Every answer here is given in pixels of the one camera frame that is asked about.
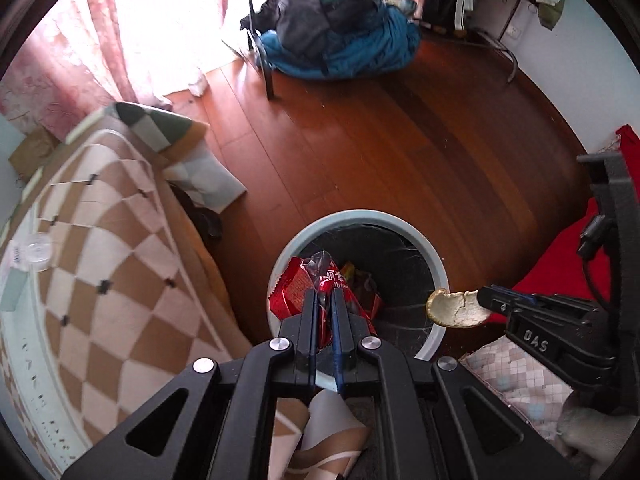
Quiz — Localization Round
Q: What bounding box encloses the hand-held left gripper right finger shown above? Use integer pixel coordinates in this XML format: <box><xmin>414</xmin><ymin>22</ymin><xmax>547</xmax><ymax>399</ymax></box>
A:
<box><xmin>330</xmin><ymin>290</ymin><xmax>582</xmax><ymax>480</ymax></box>

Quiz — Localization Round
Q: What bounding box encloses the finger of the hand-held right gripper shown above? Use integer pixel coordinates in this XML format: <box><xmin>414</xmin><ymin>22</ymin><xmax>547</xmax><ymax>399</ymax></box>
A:
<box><xmin>492</xmin><ymin>284</ymin><xmax>551</xmax><ymax>307</ymax></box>
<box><xmin>477</xmin><ymin>286</ymin><xmax>522</xmax><ymax>317</ymax></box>

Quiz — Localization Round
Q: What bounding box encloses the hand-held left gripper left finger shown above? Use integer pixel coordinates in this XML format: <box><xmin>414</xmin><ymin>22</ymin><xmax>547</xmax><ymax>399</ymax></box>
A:
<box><xmin>60</xmin><ymin>287</ymin><xmax>321</xmax><ymax>480</ymax></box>

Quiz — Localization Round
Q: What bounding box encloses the red plastic packet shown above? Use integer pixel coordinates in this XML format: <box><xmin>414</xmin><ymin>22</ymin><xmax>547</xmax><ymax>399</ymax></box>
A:
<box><xmin>269</xmin><ymin>251</ymin><xmax>383</xmax><ymax>348</ymax></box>

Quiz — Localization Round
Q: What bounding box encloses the round fruit peel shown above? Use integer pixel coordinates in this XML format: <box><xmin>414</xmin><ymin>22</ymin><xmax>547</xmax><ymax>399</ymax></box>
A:
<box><xmin>425</xmin><ymin>288</ymin><xmax>493</xmax><ymax>329</ymax></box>

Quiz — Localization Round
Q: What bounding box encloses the brown snack packet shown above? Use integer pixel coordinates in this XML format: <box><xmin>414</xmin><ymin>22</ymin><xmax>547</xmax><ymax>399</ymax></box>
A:
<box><xmin>357</xmin><ymin>270</ymin><xmax>386</xmax><ymax>312</ymax></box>

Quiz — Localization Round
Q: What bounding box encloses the white trash bin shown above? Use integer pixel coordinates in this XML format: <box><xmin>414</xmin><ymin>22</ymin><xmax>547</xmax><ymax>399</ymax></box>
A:
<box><xmin>266</xmin><ymin>207</ymin><xmax>449</xmax><ymax>392</ymax></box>

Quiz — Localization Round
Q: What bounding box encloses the red cloth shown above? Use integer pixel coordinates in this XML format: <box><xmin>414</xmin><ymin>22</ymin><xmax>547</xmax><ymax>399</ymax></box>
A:
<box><xmin>510</xmin><ymin>125</ymin><xmax>640</xmax><ymax>322</ymax></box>

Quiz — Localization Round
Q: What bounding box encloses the pale checkered blanket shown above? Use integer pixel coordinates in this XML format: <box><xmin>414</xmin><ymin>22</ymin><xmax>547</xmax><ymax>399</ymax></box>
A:
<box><xmin>459</xmin><ymin>337</ymin><xmax>577</xmax><ymax>443</ymax></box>

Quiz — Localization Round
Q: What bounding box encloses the dark cloth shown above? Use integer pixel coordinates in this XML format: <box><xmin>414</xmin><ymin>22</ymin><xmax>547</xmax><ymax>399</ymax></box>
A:
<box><xmin>170</xmin><ymin>182</ymin><xmax>224</xmax><ymax>241</ymax></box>

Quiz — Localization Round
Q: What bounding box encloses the brown white checkered tablecloth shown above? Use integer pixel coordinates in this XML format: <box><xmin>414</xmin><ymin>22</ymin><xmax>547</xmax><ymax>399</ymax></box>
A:
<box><xmin>0</xmin><ymin>102</ymin><xmax>372</xmax><ymax>480</ymax></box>

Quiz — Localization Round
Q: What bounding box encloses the black metal clothes rack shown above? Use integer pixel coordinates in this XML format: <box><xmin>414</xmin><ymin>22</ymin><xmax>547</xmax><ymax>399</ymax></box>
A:
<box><xmin>244</xmin><ymin>0</ymin><xmax>276</xmax><ymax>101</ymax></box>

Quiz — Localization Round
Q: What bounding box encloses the pile of blue dark clothes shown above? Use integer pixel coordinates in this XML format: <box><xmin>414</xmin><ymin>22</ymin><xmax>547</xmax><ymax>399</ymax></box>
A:
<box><xmin>257</xmin><ymin>0</ymin><xmax>422</xmax><ymax>81</ymax></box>

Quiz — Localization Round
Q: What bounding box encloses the clear plastic lid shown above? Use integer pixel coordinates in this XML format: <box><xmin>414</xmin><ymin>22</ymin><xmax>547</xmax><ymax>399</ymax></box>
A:
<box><xmin>22</xmin><ymin>232</ymin><xmax>55</xmax><ymax>271</ymax></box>

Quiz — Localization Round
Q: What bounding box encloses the dark grey clothes pile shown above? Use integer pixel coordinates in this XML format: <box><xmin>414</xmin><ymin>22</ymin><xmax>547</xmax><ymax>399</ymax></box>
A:
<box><xmin>240</xmin><ymin>0</ymin><xmax>391</xmax><ymax>61</ymax></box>

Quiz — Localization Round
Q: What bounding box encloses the brown paper bag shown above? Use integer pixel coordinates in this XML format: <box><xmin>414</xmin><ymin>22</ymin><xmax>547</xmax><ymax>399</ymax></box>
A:
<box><xmin>9</xmin><ymin>130</ymin><xmax>62</xmax><ymax>177</ymax></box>

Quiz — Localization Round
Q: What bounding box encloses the pink floral curtain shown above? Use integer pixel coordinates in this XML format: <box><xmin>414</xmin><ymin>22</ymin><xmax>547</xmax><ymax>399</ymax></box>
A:
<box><xmin>0</xmin><ymin>0</ymin><xmax>241</xmax><ymax>141</ymax></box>

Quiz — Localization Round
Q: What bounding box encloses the black cable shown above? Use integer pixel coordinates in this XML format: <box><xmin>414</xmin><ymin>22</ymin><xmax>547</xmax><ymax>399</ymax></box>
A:
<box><xmin>577</xmin><ymin>214</ymin><xmax>619</xmax><ymax>311</ymax></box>

